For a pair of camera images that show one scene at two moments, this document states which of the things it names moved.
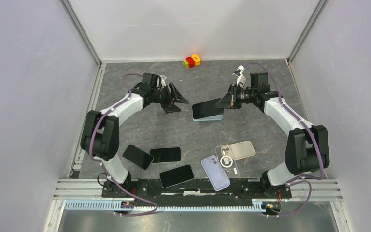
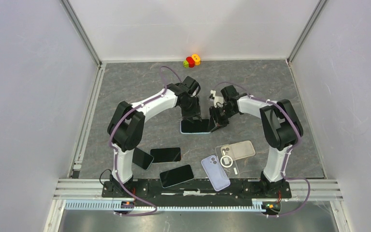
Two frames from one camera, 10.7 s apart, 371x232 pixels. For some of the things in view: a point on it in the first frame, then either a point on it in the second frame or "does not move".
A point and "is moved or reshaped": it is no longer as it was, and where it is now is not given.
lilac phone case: (215, 173) does not move
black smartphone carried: (206, 109) is moved or reshaped
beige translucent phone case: (238, 151) does not move
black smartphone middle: (165, 154) does not move
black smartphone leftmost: (138, 156) does not move
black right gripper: (225, 102) → (213, 111)
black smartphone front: (176, 176) does not move
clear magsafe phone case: (226, 157) does not move
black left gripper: (168, 107) → (195, 112)
